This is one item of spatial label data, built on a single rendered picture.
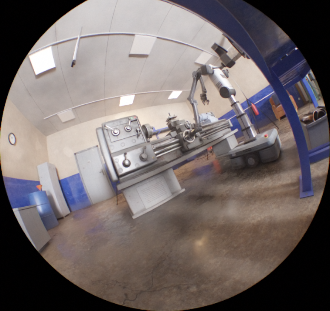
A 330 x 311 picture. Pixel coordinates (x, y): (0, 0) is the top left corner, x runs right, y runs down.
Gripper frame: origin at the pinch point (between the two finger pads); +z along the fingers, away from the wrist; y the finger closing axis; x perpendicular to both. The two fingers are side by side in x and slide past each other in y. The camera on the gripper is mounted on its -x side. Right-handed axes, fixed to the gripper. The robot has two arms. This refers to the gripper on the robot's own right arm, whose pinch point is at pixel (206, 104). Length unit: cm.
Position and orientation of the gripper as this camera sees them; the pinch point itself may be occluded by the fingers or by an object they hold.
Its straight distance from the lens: 216.4
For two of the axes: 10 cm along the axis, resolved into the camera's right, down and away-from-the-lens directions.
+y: -8.4, 3.2, -4.3
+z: 1.7, 9.2, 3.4
